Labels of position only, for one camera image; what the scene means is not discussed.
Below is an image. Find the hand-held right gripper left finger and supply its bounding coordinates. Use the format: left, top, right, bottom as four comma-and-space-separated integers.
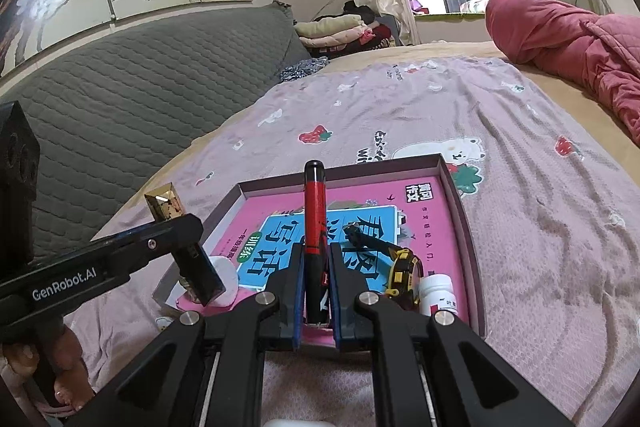
64, 243, 307, 427

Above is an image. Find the red quilted blanket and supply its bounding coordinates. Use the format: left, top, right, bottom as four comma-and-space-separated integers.
484, 0, 640, 148

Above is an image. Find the grey cardboard box tray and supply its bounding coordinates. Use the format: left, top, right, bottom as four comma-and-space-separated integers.
152, 154, 487, 344

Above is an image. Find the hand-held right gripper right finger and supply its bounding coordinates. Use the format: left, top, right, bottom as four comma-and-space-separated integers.
327, 243, 577, 427

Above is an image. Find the grey quilted headboard cover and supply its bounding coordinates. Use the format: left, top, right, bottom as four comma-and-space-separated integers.
0, 3, 312, 269

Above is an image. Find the yellow black tape measure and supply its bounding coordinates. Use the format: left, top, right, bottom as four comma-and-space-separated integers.
344, 227, 427, 309

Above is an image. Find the person's left hand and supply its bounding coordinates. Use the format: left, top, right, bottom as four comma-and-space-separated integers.
0, 326, 97, 419

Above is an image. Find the pile of folded clothes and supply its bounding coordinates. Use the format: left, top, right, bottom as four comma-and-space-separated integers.
293, 1, 402, 58

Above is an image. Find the pink book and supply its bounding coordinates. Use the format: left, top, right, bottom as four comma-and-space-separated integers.
176, 172, 470, 325

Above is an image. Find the red black pen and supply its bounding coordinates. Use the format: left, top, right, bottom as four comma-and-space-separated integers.
303, 160, 332, 329

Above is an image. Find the white pill bottle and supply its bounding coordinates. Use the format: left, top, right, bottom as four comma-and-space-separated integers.
418, 274, 457, 318

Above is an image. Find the dark patterned cloth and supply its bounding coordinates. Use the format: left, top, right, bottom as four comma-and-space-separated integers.
276, 55, 332, 84

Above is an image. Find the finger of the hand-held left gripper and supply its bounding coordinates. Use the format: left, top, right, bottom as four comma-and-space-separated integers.
90, 213, 204, 279

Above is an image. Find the white round lid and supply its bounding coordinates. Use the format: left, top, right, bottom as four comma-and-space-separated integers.
172, 256, 242, 309

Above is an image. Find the pink printed bedsheet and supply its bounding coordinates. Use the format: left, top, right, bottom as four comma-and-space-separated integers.
64, 56, 640, 427

